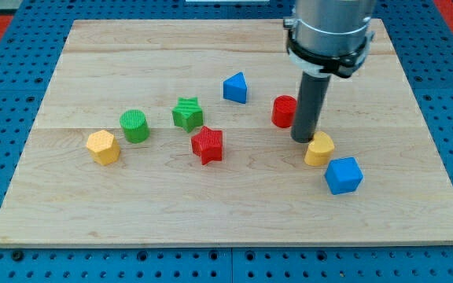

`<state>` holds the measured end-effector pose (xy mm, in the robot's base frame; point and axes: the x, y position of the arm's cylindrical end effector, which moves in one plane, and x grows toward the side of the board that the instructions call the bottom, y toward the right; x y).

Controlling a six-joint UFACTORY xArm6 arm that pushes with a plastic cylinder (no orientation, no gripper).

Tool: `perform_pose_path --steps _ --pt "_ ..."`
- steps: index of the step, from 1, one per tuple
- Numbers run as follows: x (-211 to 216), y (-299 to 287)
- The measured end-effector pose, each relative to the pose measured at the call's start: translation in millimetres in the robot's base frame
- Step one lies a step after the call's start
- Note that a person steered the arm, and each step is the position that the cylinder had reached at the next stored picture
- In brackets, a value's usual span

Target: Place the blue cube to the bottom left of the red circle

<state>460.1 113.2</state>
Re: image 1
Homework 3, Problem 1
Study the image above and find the light wooden board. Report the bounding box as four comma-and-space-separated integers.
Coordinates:
0, 19, 453, 248

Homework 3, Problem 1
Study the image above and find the blue triangle block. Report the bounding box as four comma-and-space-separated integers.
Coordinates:
223, 72, 248, 104

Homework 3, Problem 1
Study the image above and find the red star block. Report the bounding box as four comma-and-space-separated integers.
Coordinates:
191, 126, 223, 165

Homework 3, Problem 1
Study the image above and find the yellow heart block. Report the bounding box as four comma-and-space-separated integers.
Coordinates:
304, 131, 335, 166

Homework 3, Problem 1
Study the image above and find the green star block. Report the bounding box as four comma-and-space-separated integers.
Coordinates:
172, 97, 204, 133

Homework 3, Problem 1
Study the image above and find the red cylinder block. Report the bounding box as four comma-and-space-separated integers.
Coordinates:
271, 95, 296, 128

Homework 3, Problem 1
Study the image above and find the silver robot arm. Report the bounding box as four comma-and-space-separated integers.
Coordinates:
283, 0, 375, 79

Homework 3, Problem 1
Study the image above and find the yellow hexagon block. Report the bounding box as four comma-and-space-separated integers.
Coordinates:
86, 130, 120, 166

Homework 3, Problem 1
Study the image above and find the blue cube block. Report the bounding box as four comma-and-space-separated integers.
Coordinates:
325, 156, 363, 195

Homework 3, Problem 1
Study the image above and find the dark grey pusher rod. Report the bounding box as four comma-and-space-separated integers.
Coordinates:
291, 72, 330, 143

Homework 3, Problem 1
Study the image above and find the green cylinder block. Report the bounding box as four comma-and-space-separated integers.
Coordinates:
120, 109, 150, 143

